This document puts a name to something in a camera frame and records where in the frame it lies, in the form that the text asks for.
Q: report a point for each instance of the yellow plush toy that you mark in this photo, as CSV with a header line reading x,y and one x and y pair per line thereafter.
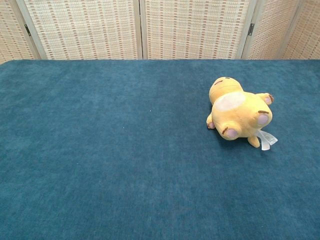
x,y
232,117

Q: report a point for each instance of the blue table cloth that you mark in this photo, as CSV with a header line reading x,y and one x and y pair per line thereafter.
x,y
125,162

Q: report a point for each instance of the woven bamboo screen panel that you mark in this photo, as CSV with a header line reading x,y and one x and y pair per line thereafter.
x,y
311,30
195,27
11,32
82,27
272,30

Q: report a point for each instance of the black screen hinge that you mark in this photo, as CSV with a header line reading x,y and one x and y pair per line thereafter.
x,y
27,29
251,29

